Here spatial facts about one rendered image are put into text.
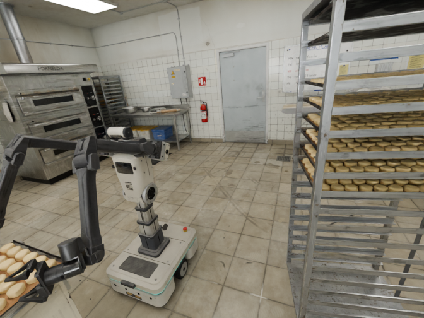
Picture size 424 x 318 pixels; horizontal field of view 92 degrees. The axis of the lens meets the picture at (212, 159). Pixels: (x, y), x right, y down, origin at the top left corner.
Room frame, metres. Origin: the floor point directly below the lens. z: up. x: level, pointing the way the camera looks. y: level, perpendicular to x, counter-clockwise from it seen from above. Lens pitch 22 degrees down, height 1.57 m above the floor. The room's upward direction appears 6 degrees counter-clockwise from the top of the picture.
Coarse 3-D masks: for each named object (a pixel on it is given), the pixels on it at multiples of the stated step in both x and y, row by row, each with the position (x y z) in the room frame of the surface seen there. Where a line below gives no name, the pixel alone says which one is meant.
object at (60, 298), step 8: (56, 288) 0.62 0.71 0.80; (64, 288) 0.64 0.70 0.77; (56, 296) 0.61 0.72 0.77; (64, 296) 0.63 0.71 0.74; (24, 304) 0.53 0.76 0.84; (32, 304) 0.55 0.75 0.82; (40, 304) 0.56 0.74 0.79; (48, 304) 0.58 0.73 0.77; (56, 304) 0.60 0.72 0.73; (64, 304) 0.62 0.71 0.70; (72, 304) 0.64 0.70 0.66; (16, 312) 0.51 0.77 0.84; (24, 312) 0.52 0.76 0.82; (32, 312) 0.53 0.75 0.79; (40, 312) 0.55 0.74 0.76; (48, 312) 0.57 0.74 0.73; (56, 312) 0.59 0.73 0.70; (64, 312) 0.61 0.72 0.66; (72, 312) 0.63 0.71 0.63
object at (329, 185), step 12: (312, 168) 0.98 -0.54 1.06; (312, 180) 0.89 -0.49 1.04; (324, 180) 0.85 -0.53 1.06; (336, 180) 0.83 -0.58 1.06; (348, 180) 0.82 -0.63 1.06; (360, 180) 0.81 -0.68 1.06; (372, 180) 0.80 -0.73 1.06; (384, 180) 0.79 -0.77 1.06; (396, 180) 0.79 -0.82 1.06; (408, 180) 0.78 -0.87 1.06; (420, 180) 0.77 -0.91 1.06
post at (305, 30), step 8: (304, 32) 1.17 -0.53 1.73; (304, 40) 1.17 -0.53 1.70; (304, 48) 1.17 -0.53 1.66; (304, 56) 1.17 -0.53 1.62; (304, 72) 1.17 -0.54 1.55; (296, 112) 1.19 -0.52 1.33; (296, 120) 1.17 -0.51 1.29; (296, 136) 1.17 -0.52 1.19; (296, 152) 1.17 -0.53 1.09; (296, 176) 1.17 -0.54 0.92; (288, 232) 1.18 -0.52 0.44; (288, 240) 1.17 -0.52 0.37
